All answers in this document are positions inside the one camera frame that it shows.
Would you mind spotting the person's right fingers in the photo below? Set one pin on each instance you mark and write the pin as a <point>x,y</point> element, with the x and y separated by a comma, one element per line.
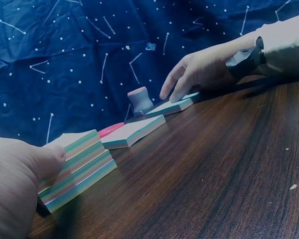
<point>175,79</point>

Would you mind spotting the person's left hand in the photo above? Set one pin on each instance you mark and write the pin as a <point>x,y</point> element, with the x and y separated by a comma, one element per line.
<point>7,181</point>

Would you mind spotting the black wrist band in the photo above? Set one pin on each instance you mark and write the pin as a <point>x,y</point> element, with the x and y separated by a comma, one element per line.
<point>246,58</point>

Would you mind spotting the person's left thumb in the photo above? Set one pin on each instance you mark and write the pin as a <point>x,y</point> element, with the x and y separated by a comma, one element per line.
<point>48,160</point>

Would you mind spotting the pastel note paper pad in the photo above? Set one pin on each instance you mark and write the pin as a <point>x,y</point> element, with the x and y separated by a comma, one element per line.
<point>173,107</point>
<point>137,130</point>

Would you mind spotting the tall striped note paper stack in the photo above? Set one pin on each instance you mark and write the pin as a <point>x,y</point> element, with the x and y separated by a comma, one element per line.
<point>82,169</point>

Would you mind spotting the person's right forearm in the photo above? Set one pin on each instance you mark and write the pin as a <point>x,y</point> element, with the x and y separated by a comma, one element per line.
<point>286,42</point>

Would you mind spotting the red round lid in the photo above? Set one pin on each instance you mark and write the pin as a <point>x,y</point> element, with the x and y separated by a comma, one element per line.
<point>109,130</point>

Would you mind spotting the person's right hand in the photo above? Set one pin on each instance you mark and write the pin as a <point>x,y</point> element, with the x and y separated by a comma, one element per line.
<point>209,63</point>

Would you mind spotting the grey stamp with red top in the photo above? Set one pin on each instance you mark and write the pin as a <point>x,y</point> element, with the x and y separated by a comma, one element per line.
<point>139,100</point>

